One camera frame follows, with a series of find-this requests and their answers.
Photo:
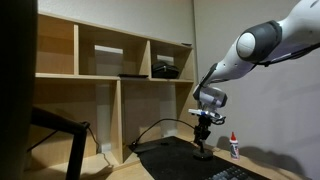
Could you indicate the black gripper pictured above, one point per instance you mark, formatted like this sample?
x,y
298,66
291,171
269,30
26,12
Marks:
x,y
203,126

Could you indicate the black gooseneck desk lamp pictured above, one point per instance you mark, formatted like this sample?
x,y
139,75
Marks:
x,y
202,154

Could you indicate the black desk mat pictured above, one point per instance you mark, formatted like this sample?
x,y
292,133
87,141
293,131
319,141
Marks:
x,y
173,161

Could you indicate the white glue bottle red cap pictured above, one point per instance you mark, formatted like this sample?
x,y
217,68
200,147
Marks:
x,y
234,148

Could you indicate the dark mechanical keyboard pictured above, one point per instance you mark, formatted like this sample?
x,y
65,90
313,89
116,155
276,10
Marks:
x,y
230,174

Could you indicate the black zip case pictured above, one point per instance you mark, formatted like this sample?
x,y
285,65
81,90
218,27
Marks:
x,y
165,71

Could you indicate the wooden shelf unit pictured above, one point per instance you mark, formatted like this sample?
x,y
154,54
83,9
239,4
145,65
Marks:
x,y
116,110

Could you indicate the flat black tablet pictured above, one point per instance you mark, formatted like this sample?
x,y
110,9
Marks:
x,y
133,76

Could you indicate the small dark flat object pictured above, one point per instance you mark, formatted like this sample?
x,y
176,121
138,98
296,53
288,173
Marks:
x,y
186,44

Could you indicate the black metal stand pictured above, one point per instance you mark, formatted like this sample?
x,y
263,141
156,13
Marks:
x,y
78,150

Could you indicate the large dark foreground panel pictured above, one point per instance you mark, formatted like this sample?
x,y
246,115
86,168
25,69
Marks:
x,y
16,90

